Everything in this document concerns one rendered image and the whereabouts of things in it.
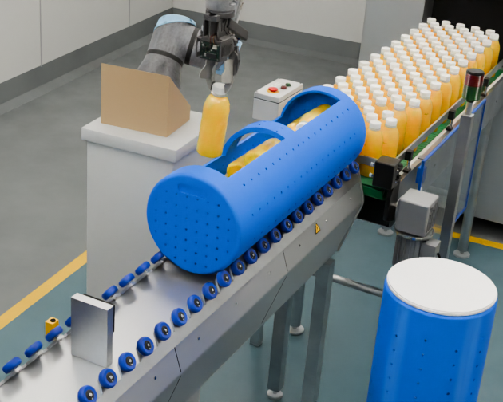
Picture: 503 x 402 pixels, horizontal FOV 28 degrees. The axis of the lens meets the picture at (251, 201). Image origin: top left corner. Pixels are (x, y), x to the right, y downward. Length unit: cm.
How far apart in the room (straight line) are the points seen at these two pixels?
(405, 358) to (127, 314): 70
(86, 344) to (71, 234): 257
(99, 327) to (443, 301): 84
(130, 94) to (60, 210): 218
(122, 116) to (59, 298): 151
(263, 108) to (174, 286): 110
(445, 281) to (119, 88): 112
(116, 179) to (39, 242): 181
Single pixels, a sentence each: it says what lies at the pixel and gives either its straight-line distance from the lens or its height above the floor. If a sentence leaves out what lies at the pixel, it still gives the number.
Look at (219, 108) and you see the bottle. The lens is 254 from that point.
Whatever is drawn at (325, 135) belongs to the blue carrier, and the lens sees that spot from 301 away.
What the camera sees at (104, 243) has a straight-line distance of 317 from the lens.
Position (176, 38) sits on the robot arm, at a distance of 305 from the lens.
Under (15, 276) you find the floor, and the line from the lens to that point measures 455.
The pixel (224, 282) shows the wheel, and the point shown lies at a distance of 261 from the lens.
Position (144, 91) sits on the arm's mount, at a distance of 297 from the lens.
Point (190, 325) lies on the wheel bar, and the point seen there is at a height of 92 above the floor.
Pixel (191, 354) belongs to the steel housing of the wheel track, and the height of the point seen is 86.
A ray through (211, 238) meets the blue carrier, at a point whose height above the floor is 107.
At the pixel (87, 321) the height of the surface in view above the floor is 103.
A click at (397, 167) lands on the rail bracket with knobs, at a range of 335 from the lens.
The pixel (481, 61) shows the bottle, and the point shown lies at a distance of 446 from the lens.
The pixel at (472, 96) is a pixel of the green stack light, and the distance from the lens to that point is 354.
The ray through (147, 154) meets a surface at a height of 112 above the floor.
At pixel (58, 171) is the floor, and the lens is 555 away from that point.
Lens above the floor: 227
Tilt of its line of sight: 25 degrees down
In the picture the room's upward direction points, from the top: 5 degrees clockwise
